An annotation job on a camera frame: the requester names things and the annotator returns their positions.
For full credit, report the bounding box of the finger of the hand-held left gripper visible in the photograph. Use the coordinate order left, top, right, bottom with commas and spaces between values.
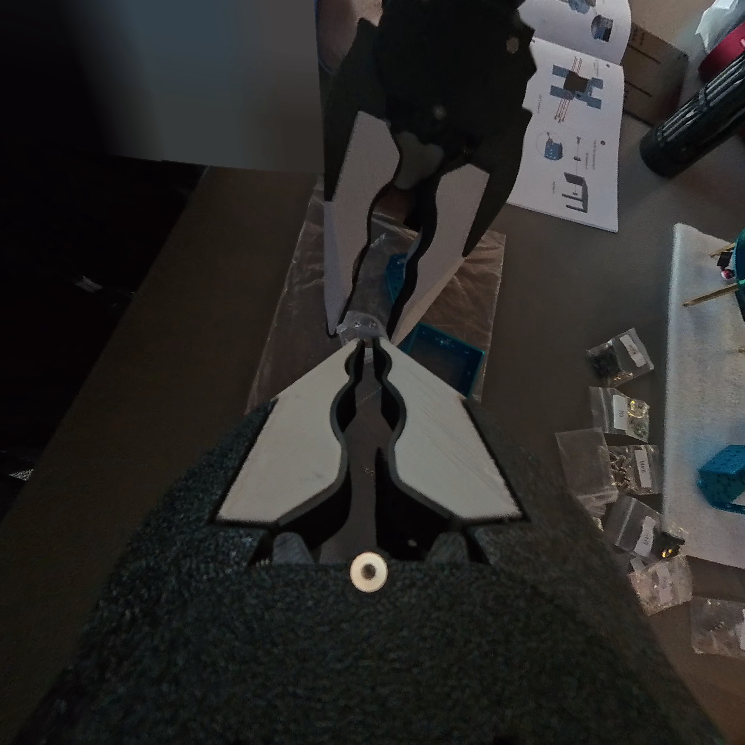
323, 112, 408, 337
389, 165, 489, 347

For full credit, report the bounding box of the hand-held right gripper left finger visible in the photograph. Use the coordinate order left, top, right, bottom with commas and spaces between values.
217, 339, 364, 553

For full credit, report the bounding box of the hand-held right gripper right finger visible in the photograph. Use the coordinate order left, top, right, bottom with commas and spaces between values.
372, 338, 523, 556

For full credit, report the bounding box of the large clear plastic bag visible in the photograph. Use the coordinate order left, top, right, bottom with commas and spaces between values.
244, 180, 505, 415

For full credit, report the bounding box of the dark grey desk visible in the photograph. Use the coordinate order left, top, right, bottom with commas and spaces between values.
0, 0, 745, 745

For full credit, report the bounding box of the pile of small hardware bags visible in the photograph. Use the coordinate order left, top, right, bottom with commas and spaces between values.
556, 327, 745, 658

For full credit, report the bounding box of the assembly instruction manual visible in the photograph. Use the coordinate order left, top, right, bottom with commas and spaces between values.
505, 0, 633, 234

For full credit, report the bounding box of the brown cardboard box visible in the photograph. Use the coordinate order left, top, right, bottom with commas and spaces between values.
622, 22, 691, 126

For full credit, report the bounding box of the black ribbed cylinder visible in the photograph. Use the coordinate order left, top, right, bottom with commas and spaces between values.
638, 55, 745, 178

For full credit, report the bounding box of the white foam sheet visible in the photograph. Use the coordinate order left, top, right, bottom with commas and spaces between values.
662, 223, 745, 545

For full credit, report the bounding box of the brass standoff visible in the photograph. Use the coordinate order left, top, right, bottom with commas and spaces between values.
683, 284, 743, 308

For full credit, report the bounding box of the white plastic wrap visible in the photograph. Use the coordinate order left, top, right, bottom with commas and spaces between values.
694, 0, 745, 53

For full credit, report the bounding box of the red round object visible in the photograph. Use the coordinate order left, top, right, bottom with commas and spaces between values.
697, 20, 745, 81

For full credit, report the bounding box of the teal robot assembly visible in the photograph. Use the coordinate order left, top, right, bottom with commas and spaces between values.
716, 227, 745, 321

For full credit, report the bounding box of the teal metal U bracket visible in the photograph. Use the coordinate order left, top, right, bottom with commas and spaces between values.
381, 233, 487, 404

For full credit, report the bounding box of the teal metal bracket block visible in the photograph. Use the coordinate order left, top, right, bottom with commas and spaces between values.
697, 444, 745, 514

